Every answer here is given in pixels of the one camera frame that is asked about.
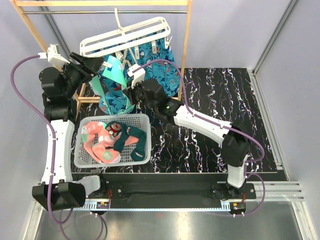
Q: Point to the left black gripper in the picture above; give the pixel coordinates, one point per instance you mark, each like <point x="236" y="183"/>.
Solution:
<point x="91" y="65"/>

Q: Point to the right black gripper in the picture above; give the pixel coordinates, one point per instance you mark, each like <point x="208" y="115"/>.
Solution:
<point x="129" y="89"/>

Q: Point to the mint sock with blue logo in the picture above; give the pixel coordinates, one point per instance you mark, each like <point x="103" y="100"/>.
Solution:
<point x="114" y="101"/>

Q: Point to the green reindeer sock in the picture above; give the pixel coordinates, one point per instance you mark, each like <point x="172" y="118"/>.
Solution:
<point x="137" y="136"/>

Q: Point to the pink sock front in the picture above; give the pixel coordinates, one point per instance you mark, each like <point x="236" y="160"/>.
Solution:
<point x="95" y="132"/>

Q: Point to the pink sock end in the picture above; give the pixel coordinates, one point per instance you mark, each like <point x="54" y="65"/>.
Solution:
<point x="103" y="152"/>

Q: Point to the white plastic clip hanger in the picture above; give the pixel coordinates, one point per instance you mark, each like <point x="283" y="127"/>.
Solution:
<point x="127" y="38"/>

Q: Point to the plain dark green sock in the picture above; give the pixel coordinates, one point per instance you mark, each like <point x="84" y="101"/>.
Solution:
<point x="122" y="138"/>

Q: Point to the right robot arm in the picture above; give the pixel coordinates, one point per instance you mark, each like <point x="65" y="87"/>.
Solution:
<point x="234" y="144"/>

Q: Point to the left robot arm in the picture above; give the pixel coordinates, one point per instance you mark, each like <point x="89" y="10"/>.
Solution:
<point x="57" y="190"/>

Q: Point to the white plastic basket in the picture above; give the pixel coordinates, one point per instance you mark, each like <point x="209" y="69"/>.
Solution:
<point x="82" y="159"/>

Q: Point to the blue shark print shorts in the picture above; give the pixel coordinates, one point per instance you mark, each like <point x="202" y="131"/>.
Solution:
<point x="166" y="75"/>

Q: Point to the metal rack rod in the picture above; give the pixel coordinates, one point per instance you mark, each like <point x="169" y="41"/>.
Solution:
<point x="105" y="12"/>

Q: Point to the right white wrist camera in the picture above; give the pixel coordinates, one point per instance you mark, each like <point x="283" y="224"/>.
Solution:
<point x="137" y="73"/>

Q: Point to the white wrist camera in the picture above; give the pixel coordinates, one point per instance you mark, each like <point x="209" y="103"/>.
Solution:
<point x="137" y="73"/>
<point x="53" y="56"/>

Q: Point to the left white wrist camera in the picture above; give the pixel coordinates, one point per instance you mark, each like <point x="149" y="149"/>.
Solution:
<point x="53" y="56"/>

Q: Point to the wooden clothes rack frame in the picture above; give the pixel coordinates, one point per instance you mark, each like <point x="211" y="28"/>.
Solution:
<point x="92" y="5"/>

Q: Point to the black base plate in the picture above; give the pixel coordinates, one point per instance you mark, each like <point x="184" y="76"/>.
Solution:
<point x="172" y="192"/>

